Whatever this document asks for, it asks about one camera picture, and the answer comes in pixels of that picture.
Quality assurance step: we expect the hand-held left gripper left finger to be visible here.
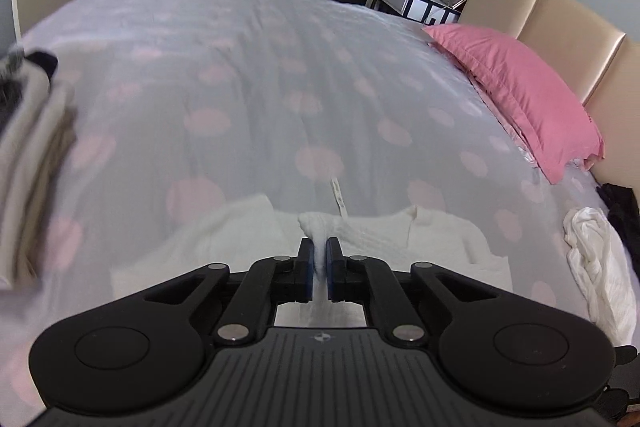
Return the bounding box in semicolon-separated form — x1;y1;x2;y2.
144;237;317;348

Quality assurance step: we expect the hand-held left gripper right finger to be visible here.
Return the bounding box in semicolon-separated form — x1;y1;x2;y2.
325;236;497;344

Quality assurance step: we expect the cream white v-neck shirt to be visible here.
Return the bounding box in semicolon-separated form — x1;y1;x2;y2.
110;193;515;328

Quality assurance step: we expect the stack of folded beige clothes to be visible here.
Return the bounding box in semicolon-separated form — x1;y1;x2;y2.
0;67;78;290

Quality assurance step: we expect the grey pink-dotted bedspread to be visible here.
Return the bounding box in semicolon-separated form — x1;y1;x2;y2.
0;0;613;413

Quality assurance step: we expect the pink pillow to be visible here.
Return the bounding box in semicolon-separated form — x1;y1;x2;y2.
422;23;606;185

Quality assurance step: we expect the crumpled white garment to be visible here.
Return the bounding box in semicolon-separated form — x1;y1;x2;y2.
562;207;638;348

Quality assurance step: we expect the white nightstand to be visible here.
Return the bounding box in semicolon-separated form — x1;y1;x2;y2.
367;0;463;26

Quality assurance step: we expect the black cloth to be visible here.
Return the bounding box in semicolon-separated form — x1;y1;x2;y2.
597;181;640;268

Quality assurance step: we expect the dark cloth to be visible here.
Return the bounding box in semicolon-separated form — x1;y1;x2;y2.
22;49;60;80

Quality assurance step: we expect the beige padded headboard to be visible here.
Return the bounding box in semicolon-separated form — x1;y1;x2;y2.
457;0;640;188

